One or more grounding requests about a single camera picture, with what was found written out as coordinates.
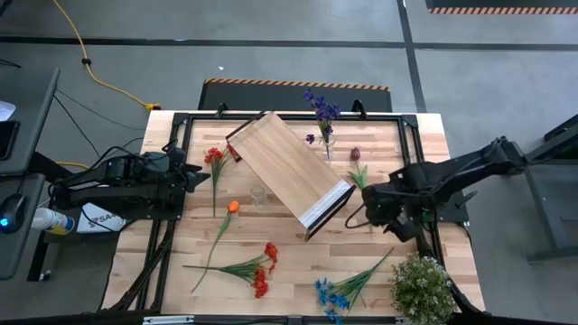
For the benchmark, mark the large red flower bunch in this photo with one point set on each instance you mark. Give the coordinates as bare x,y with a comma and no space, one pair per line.
271,251

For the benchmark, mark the green potted plant white blossoms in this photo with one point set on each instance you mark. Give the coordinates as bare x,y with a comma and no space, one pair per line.
422,289

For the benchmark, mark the black computer mouse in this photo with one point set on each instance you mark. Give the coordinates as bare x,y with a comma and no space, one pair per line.
13,210

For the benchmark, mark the purple artificial flower bunch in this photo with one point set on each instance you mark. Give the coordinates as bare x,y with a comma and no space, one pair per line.
325,113

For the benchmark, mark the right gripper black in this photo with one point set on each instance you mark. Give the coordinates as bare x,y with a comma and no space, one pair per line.
381,205

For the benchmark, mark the black desk caster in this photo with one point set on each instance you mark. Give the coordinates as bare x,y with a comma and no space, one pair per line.
45,276

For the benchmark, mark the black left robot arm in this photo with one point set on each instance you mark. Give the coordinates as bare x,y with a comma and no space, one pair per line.
117,185

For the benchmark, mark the white paper sheet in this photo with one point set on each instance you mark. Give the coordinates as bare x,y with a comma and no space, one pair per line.
5,110

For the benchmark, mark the white printed cardboard box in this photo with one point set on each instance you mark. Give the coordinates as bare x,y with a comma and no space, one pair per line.
101,222

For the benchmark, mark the blue artificial flower bunch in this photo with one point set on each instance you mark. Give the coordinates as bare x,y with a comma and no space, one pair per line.
334,298

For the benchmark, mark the black aluminium table frame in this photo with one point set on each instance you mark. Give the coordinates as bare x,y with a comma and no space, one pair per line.
181,119

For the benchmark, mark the white spray bottle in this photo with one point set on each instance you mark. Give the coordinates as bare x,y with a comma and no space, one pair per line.
49,219

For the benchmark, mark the grey desk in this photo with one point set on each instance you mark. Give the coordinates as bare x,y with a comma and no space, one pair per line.
31,135

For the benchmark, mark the clear glass vase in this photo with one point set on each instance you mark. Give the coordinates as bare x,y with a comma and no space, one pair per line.
329,151
258,196

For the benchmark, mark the black phone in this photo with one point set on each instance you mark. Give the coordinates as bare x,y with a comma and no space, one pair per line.
8,140

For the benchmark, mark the small red flower bunch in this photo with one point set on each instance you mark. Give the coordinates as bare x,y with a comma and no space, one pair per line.
214,154

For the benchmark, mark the black frame clamp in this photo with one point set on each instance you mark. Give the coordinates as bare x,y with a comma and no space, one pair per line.
221,110
360,109

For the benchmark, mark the dark red artificial tulip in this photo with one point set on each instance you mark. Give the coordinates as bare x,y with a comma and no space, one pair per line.
355,154

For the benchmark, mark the silver metal bracket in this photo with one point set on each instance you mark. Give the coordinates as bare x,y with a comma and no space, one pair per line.
167,320

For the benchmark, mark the wooden shelf black metal frame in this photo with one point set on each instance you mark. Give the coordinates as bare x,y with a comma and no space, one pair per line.
289,167

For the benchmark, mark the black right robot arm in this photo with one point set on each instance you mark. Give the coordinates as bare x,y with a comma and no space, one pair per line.
474,162

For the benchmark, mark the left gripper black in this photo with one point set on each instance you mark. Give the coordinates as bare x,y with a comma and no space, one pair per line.
177,176

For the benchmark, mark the black striped-edge floor mat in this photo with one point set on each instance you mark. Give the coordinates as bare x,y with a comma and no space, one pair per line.
271,97
496,3

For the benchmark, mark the orange artificial tulip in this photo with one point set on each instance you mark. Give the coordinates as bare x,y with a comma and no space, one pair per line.
233,207

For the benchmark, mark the black metal stand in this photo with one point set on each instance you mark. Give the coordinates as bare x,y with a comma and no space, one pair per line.
553,216

